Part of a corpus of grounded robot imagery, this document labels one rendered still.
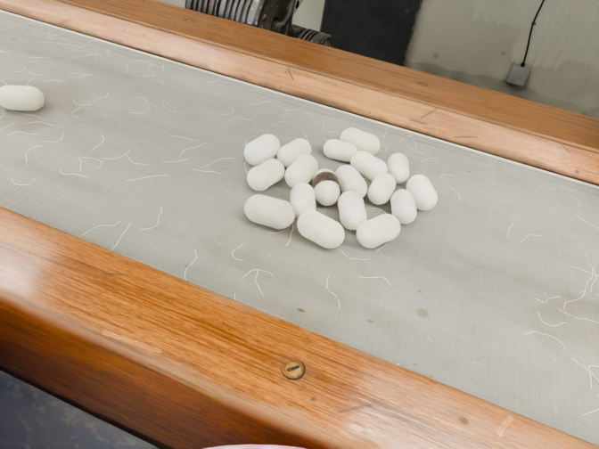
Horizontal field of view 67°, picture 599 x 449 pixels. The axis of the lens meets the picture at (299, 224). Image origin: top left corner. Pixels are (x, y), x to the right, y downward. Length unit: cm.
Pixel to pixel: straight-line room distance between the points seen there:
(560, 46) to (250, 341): 233
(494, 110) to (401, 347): 33
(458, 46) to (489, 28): 15
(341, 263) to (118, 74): 34
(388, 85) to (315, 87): 8
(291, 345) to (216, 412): 5
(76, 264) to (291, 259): 13
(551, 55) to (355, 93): 202
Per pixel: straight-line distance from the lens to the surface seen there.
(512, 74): 244
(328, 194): 35
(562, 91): 256
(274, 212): 32
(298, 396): 22
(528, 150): 51
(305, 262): 31
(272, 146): 39
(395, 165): 40
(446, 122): 51
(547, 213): 45
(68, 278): 27
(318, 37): 101
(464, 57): 245
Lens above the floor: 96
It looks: 40 degrees down
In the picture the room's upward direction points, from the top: 10 degrees clockwise
